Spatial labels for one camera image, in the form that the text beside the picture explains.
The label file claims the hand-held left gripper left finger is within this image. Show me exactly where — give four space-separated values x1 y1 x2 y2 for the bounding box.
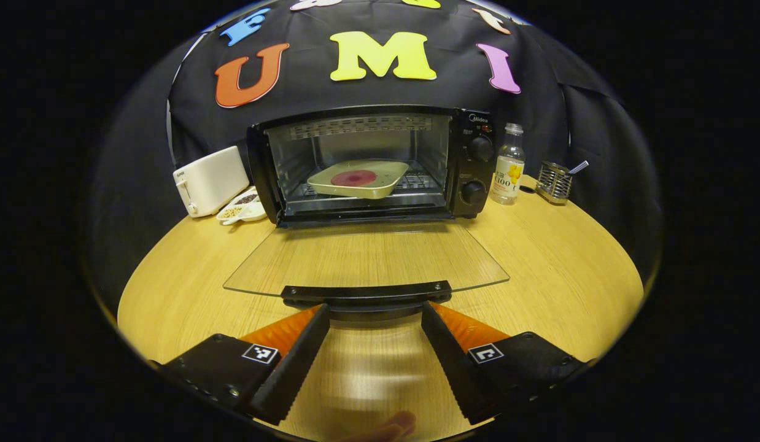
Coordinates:
161 303 330 426

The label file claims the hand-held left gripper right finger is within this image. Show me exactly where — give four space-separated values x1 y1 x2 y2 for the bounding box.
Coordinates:
421 301 586 425

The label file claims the black electric oven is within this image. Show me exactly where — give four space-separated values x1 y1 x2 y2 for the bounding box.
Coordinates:
223 104 511 323

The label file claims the round pink meat slice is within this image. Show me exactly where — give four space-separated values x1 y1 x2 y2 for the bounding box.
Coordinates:
330 169 378 187

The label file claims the cream square plate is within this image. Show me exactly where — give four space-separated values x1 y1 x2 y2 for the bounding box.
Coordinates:
307 160 410 200

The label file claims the white divided seed dish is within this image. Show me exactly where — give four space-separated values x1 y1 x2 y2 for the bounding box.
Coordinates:
216 187 267 226

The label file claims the white toaster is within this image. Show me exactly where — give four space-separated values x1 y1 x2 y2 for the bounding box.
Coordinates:
173 145 250 218

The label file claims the clear drink bottle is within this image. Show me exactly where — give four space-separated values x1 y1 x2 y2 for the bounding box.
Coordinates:
490 123 526 206

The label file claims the black backdrop cloth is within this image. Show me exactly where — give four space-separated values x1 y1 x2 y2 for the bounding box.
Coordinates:
88 0 663 283

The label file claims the metal wire utensil holder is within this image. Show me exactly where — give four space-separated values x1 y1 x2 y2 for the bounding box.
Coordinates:
535 161 573 206

